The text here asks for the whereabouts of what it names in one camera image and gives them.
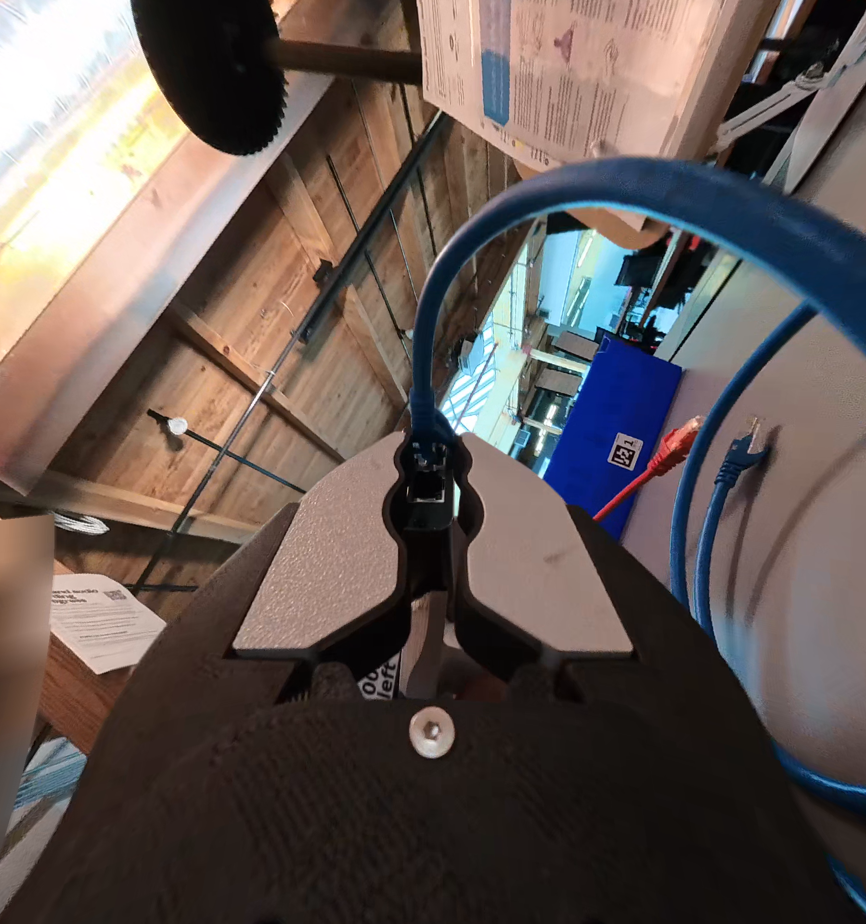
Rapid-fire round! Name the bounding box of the metal ceiling pipe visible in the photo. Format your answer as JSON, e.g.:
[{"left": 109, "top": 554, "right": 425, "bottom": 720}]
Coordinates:
[{"left": 129, "top": 332, "right": 311, "bottom": 596}]

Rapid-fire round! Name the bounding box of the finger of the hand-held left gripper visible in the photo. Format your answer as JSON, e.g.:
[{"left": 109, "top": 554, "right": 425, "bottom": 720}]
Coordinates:
[{"left": 402, "top": 592, "right": 448, "bottom": 700}]

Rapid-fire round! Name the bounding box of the red network cable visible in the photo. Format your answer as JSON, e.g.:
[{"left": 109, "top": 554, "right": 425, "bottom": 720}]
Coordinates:
[{"left": 593, "top": 415, "right": 704, "bottom": 522}]

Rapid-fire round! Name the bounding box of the black lighting track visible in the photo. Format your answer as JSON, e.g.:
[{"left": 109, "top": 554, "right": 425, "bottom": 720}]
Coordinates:
[{"left": 146, "top": 408, "right": 307, "bottom": 495}]

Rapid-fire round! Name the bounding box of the blue network cable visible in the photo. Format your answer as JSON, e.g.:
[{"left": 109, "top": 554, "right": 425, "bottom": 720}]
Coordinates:
[{"left": 410, "top": 157, "right": 866, "bottom": 924}]

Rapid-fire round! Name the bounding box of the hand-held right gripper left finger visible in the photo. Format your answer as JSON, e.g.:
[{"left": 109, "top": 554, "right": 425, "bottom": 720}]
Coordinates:
[{"left": 231, "top": 431, "right": 414, "bottom": 661}]

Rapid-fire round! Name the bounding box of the black network switch box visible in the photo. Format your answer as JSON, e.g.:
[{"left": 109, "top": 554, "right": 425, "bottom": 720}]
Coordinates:
[{"left": 402, "top": 442, "right": 455, "bottom": 596}]

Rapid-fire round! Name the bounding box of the grey desk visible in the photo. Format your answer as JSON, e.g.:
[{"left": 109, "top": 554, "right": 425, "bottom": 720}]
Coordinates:
[{"left": 620, "top": 155, "right": 866, "bottom": 924}]

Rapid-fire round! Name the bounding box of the wooden post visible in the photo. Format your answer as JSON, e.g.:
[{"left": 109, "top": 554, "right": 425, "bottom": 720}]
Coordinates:
[{"left": 39, "top": 621, "right": 159, "bottom": 752}]

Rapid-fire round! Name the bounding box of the black ridged disc on rod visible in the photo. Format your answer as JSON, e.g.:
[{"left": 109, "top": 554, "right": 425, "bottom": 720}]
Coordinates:
[{"left": 131, "top": 0, "right": 425, "bottom": 156}]

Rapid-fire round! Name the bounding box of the blue plastic bin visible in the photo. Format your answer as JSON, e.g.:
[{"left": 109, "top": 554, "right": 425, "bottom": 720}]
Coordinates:
[{"left": 544, "top": 334, "right": 684, "bottom": 542}]

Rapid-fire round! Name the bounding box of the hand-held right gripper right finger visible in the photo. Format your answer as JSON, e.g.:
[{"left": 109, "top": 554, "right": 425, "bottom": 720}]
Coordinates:
[{"left": 453, "top": 433, "right": 635, "bottom": 680}]

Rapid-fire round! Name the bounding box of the white printed notice sheet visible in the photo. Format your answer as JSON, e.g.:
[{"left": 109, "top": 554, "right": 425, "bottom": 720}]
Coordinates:
[{"left": 50, "top": 574, "right": 167, "bottom": 676}]

